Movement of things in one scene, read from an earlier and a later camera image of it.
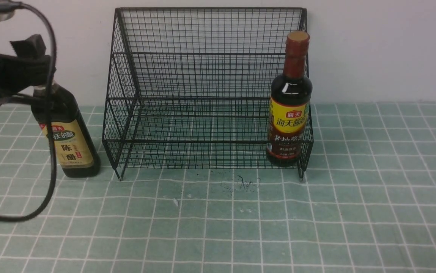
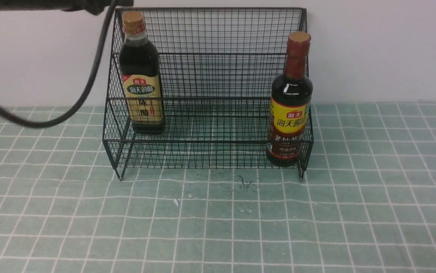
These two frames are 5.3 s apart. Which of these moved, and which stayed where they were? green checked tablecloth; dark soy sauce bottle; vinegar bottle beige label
Moved: vinegar bottle beige label
Stayed: green checked tablecloth; dark soy sauce bottle
